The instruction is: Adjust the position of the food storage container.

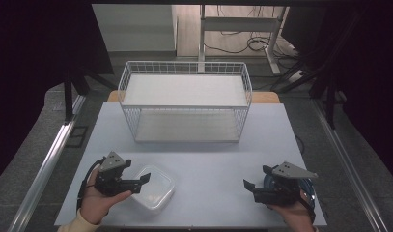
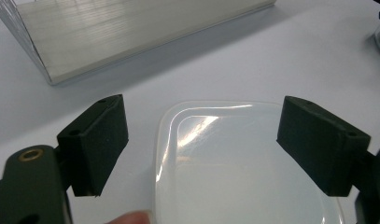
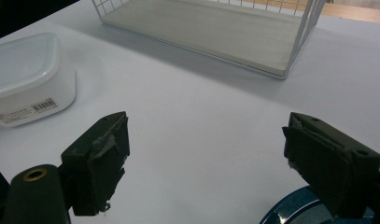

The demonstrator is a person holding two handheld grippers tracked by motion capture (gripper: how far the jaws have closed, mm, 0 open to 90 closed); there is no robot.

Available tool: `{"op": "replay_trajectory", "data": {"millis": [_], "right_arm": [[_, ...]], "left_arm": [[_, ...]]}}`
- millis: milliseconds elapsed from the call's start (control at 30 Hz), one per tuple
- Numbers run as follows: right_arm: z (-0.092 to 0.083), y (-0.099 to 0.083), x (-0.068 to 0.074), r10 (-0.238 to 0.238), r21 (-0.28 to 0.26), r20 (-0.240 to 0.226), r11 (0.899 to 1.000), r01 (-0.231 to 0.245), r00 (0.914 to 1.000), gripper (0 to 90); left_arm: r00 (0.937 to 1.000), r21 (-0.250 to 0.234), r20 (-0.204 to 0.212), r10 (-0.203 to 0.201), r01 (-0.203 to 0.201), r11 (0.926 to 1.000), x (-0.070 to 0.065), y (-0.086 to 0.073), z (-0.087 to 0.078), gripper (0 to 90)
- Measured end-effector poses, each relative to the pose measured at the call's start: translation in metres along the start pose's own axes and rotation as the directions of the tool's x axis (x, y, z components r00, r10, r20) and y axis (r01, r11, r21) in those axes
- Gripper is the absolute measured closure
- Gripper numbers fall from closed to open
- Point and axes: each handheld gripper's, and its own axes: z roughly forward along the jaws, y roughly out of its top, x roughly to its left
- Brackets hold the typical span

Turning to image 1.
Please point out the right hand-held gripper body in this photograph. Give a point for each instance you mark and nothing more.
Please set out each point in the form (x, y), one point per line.
(281, 193)

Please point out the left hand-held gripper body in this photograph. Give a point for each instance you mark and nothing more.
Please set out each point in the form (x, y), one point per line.
(111, 180)

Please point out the clear square plastic container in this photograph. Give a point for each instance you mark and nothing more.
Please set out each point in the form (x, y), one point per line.
(157, 190)

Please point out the person's right hand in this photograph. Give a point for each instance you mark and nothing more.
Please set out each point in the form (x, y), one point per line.
(297, 217)

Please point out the person's left hand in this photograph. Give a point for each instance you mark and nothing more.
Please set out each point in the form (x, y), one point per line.
(94, 204)

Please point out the light wooden desk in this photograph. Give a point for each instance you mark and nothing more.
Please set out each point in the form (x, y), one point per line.
(265, 97)

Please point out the black tripod stand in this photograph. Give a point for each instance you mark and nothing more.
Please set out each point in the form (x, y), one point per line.
(68, 96)
(329, 96)

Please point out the white cabinet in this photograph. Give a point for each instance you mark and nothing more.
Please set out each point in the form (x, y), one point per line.
(136, 27)

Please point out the dark curtain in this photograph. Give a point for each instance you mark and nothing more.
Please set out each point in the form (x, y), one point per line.
(30, 64)
(374, 80)

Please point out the black square floor frame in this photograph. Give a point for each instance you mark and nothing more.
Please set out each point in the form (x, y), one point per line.
(77, 137)

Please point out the metal floor rail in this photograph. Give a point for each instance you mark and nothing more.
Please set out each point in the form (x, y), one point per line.
(348, 164)
(46, 167)

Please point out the white metal desk frame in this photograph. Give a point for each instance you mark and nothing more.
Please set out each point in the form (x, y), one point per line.
(239, 24)

